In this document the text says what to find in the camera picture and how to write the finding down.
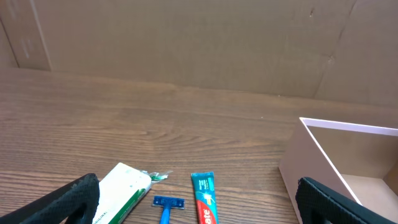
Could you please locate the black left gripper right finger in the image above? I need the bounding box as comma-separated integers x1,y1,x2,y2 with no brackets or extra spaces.
295,177,394,224

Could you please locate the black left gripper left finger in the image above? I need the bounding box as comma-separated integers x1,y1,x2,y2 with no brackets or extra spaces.
1,173,100,224

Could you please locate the Colgate toothpaste tube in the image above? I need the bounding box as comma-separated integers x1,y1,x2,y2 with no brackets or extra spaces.
191,172,219,224

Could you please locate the white cardboard box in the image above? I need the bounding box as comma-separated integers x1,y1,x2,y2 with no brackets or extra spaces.
279,118,397,222

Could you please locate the white green soap packet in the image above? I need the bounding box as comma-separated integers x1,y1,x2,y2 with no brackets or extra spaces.
92,162,171,224

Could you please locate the blue disposable razor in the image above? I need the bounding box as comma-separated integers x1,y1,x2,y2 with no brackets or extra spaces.
152,195,185,224

